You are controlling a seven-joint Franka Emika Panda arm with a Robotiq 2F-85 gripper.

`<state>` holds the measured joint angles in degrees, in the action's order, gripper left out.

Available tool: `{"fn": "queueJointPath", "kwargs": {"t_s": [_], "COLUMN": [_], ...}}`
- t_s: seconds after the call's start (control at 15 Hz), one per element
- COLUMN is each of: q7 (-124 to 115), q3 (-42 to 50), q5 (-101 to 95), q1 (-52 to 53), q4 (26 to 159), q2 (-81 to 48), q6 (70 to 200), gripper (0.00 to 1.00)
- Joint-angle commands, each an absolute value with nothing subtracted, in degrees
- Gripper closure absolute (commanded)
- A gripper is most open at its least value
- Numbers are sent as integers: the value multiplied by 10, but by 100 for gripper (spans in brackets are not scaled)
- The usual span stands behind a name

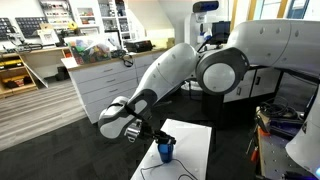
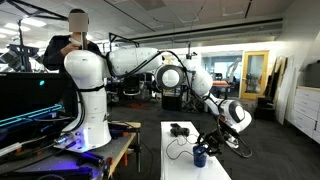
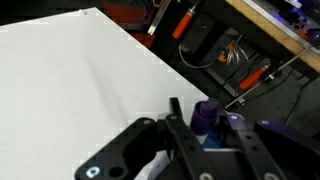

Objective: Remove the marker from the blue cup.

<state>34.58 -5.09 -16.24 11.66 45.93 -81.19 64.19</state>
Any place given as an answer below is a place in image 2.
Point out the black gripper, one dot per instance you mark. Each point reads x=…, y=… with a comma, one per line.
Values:
x=218, y=138

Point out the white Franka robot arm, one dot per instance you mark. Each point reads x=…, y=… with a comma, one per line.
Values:
x=88, y=100

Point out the blue plastic cup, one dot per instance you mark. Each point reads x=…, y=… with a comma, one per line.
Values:
x=200, y=158

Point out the black device on table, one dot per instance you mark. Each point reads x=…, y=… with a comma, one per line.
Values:
x=179, y=130

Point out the yellow framed door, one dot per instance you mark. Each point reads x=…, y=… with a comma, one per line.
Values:
x=254, y=75

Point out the leaning light boards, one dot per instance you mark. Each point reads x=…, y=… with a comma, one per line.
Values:
x=285, y=90

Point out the black office chair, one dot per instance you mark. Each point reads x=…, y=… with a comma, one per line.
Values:
x=131, y=86

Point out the white drawer cabinet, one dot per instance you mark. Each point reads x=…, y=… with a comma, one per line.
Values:
x=305, y=113

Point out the robot mounting table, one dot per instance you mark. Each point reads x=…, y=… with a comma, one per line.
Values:
x=66, y=160

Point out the person in black shirt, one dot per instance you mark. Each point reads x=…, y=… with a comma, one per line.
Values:
x=55, y=55

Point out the large dark monitor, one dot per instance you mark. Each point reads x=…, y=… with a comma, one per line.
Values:
x=30, y=93

